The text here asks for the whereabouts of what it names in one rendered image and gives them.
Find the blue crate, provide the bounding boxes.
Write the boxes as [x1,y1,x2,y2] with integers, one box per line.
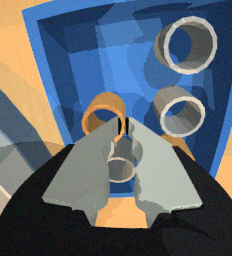
[21,0,232,179]

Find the bronze bushing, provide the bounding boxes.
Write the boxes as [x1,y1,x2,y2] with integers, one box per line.
[160,133,195,161]
[82,92,126,142]

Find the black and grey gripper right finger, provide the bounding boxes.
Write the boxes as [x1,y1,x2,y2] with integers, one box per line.
[126,116,232,253]

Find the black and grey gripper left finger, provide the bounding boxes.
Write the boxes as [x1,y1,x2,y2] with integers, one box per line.
[0,116,122,254]

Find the grey metal bushing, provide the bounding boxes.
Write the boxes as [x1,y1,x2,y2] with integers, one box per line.
[153,85,205,137]
[108,137,136,183]
[154,16,217,75]

